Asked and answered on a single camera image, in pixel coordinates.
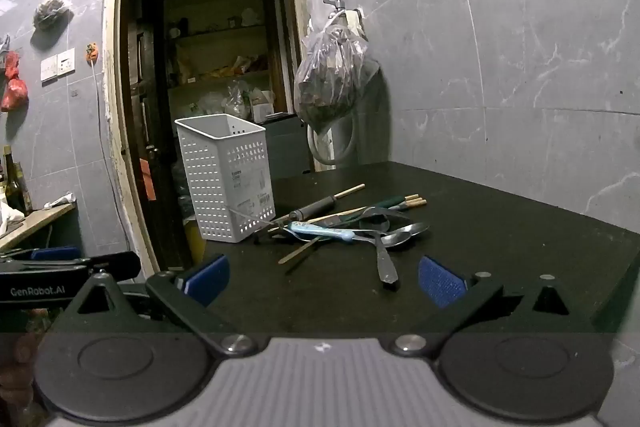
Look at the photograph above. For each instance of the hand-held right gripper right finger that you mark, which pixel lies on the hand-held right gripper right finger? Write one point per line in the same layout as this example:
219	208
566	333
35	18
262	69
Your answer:
440	282

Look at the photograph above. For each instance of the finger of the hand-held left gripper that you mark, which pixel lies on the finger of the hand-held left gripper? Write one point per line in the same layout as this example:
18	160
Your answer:
55	253
122	264

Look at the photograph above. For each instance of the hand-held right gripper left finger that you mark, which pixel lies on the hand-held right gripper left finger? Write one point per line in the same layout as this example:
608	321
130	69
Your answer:
207	279

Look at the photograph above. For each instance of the steel spoon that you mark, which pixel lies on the steel spoon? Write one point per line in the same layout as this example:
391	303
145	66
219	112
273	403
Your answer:
386	267
400	241
412	229

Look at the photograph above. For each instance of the green banded wooden chopstick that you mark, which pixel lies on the green banded wooden chopstick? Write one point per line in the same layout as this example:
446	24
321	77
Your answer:
395	201
417	203

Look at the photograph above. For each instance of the white perforated utensil basket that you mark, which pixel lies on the white perforated utensil basket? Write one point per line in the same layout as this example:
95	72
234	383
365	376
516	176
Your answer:
220	167

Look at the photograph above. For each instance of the beige kitchen counter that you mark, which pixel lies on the beige kitchen counter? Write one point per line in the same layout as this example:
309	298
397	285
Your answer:
35	222

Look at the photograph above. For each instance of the yellow plastic container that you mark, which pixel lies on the yellow plastic container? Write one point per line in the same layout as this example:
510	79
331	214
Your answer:
195	239

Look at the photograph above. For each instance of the white tube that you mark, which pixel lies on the white tube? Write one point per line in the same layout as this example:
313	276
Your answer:
62	198

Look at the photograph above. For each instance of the white cloth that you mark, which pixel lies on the white cloth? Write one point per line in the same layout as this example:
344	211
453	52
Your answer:
7	212

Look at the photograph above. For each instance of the row of condiment bottles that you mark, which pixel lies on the row of condiment bottles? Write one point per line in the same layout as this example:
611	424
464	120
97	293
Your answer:
17	187

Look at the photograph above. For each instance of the orange sheet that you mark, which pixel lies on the orange sheet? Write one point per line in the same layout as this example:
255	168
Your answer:
147	182

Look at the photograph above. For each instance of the grey cabinet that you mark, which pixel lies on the grey cabinet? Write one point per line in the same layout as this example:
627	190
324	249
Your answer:
290	147

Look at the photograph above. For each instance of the dark wooden door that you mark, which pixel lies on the dark wooden door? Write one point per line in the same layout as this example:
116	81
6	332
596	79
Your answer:
140	107

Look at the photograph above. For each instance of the red plastic bag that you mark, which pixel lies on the red plastic bag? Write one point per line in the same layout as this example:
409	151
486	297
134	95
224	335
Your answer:
14	94

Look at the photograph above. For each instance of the small white box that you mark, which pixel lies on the small white box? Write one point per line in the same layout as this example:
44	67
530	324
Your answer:
262	112

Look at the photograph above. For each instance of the clear bags of food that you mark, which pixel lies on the clear bags of food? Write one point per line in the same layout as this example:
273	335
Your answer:
235	99

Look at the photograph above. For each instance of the pile of snack packets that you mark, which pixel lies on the pile of snack packets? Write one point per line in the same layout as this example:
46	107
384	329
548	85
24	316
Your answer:
235	68

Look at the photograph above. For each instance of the clear plastic bag dark contents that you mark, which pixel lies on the clear plastic bag dark contents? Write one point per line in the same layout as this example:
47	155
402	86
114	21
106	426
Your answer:
332	77

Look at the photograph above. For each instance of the white cup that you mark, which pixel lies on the white cup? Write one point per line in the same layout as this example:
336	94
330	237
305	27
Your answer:
174	33

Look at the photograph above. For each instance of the mesh bag dark contents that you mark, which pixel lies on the mesh bag dark contents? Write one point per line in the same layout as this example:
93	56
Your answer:
50	14

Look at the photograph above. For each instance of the wooden shelf unit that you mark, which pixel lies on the wooden shelf unit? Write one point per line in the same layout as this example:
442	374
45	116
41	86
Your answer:
272	47

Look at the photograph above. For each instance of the white crumpled bag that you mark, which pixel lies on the white crumpled bag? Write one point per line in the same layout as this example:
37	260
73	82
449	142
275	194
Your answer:
250	17

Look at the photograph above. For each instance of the beige door frame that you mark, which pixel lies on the beige door frame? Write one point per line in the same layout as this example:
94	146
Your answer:
112	107

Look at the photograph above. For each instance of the white wall switch panel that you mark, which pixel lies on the white wall switch panel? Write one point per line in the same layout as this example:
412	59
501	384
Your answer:
57	64

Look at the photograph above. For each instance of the orange wall hook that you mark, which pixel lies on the orange wall hook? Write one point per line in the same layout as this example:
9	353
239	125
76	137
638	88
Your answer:
91	52

